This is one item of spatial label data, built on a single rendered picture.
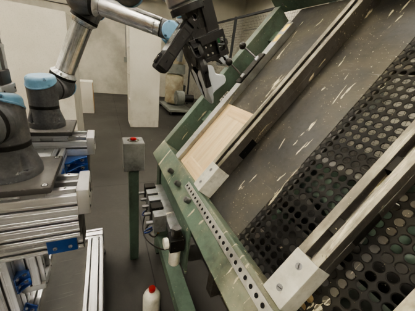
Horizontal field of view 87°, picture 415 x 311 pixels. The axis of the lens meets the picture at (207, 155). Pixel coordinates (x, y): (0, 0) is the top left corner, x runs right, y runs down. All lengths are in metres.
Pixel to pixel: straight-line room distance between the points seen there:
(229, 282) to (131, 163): 0.91
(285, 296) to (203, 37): 0.58
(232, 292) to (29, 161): 0.67
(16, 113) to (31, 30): 2.59
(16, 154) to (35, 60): 2.59
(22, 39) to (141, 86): 2.17
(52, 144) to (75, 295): 0.79
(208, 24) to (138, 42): 4.27
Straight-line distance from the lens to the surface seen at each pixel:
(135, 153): 1.36
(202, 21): 0.54
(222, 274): 0.72
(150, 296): 1.50
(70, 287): 1.56
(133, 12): 1.09
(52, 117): 1.24
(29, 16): 3.32
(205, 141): 1.15
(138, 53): 4.78
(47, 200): 0.81
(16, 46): 3.35
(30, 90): 1.24
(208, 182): 0.89
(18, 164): 0.78
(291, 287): 0.59
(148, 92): 4.85
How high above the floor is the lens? 1.39
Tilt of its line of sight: 22 degrees down
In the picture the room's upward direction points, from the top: 7 degrees clockwise
